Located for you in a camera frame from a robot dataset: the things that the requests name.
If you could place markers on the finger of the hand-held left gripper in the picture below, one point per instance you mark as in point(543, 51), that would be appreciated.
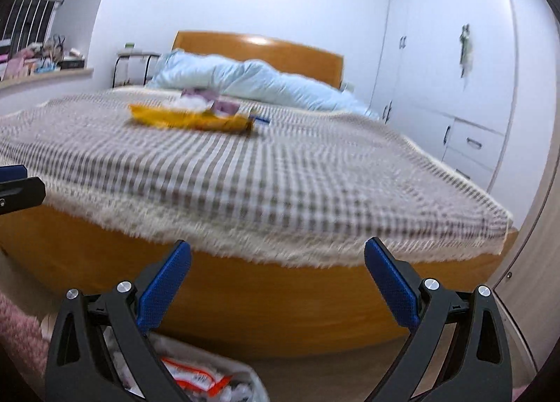
point(22, 196)
point(13, 173)

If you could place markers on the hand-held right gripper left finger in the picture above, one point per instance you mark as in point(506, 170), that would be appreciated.
point(164, 288)

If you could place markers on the hanging white cloth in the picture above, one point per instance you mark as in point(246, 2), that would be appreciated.
point(466, 52)

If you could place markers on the red white snack packet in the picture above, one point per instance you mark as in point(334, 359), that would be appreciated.
point(197, 378)

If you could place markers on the yellow snack packet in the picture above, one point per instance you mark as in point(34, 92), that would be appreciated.
point(175, 117)

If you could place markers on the wooden bed with checkered cover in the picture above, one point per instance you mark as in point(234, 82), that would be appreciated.
point(284, 310)

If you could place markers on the black box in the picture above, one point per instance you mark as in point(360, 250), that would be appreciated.
point(72, 64)

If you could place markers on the light blue duvet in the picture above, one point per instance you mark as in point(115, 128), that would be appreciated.
point(271, 82)

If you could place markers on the light wood door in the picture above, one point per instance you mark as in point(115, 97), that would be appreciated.
point(533, 209)

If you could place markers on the purple cloth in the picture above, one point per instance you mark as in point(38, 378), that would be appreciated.
point(223, 104)

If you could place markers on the pile of small bags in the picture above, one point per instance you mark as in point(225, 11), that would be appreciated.
point(30, 60)

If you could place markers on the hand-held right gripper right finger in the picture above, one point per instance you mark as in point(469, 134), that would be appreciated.
point(391, 288)

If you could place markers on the printed white trash bag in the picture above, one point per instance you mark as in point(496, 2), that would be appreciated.
point(245, 384)

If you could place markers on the white wardrobe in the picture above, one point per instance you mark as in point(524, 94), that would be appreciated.
point(437, 56)

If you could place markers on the white window railing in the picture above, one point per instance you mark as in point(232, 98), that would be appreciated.
point(30, 17)

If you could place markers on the black bedside rack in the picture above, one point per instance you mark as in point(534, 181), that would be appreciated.
point(117, 69)

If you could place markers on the wooden windowsill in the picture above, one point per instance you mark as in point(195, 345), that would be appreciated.
point(52, 78)

